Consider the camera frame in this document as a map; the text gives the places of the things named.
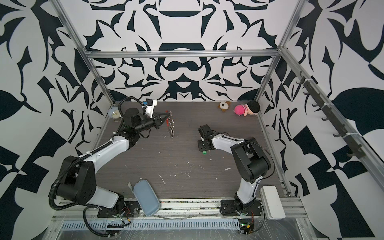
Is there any red handled keyring tool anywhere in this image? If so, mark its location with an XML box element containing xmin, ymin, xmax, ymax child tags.
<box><xmin>166</xmin><ymin>111</ymin><xmax>175</xmax><ymax>139</ymax></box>

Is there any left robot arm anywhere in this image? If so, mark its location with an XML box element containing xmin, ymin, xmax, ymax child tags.
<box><xmin>49</xmin><ymin>108</ymin><xmax>171</xmax><ymax>212</ymax></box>

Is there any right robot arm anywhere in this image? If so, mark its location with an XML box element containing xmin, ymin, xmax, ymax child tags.
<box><xmin>198</xmin><ymin>125</ymin><xmax>272</xmax><ymax>211</ymax></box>

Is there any brown white plush dog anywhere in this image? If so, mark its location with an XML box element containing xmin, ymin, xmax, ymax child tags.
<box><xmin>218</xmin><ymin>101</ymin><xmax>231</xmax><ymax>113</ymax></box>

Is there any pink doll black hair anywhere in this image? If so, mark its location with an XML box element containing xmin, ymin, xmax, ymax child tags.
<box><xmin>234</xmin><ymin>100</ymin><xmax>261</xmax><ymax>117</ymax></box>

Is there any blue grey glasses case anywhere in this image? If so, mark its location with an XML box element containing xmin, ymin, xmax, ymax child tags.
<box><xmin>128</xmin><ymin>179</ymin><xmax>161</xmax><ymax>217</ymax></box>

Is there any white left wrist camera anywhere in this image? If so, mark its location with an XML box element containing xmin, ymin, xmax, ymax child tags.
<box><xmin>143</xmin><ymin>99</ymin><xmax>158</xmax><ymax>119</ymax></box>

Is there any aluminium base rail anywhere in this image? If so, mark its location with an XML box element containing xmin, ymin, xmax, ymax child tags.
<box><xmin>52</xmin><ymin>198</ymin><xmax>307</xmax><ymax>220</ymax></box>

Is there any white box on rail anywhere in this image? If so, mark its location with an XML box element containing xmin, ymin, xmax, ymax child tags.
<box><xmin>260</xmin><ymin>186</ymin><xmax>286</xmax><ymax>220</ymax></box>

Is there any wall coat hook rack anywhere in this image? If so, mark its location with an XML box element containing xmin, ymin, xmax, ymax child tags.
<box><xmin>297</xmin><ymin>71</ymin><xmax>367</xmax><ymax>159</ymax></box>

